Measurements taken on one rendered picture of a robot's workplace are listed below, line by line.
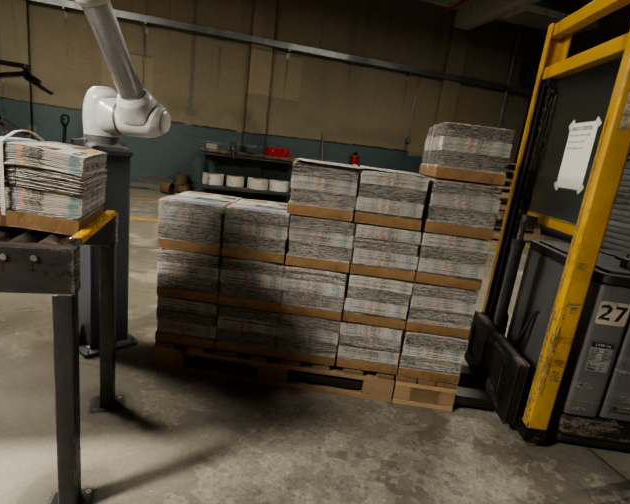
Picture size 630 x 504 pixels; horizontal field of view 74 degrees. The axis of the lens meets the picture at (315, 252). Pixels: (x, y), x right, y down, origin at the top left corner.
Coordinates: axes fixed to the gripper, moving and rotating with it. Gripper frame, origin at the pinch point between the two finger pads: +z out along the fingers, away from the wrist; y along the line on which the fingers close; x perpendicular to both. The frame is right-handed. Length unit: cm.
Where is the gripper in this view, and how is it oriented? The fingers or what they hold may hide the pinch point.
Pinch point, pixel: (35, 111)
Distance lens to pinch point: 148.4
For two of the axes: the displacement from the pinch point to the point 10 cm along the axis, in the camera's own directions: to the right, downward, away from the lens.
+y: -5.6, 8.2, 0.9
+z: 7.9, 5.0, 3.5
